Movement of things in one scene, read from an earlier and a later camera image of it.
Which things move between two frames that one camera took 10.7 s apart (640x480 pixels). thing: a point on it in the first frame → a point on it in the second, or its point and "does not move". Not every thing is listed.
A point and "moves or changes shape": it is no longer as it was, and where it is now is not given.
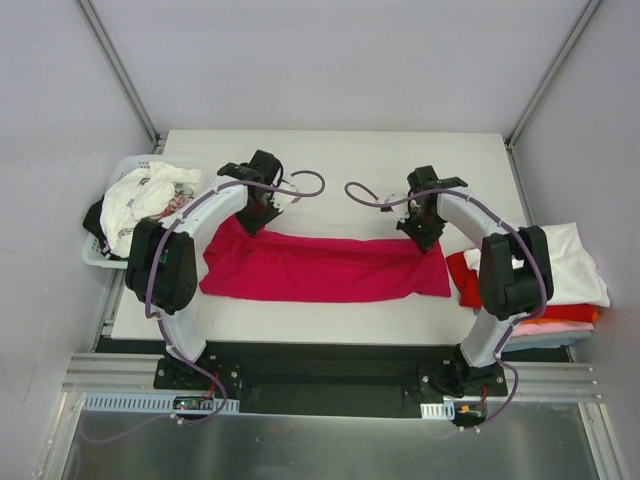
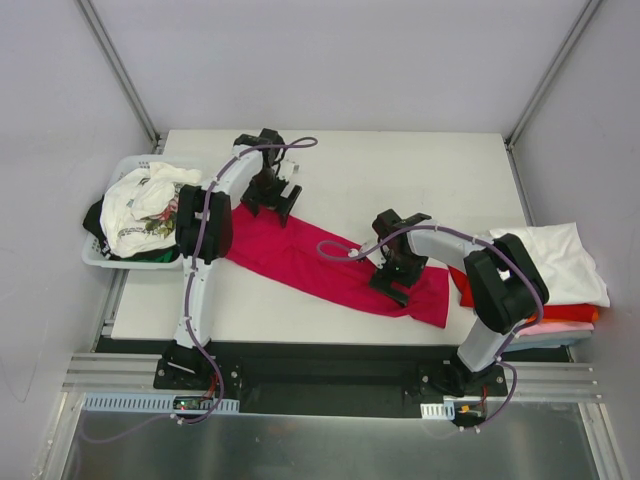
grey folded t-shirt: [554, 339] does not move
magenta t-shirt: [295, 265] moves or changes shape
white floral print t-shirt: [135, 195] does not move
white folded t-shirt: [575, 278] does not move
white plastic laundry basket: [92, 251] does not move
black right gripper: [423, 232] → [395, 277]
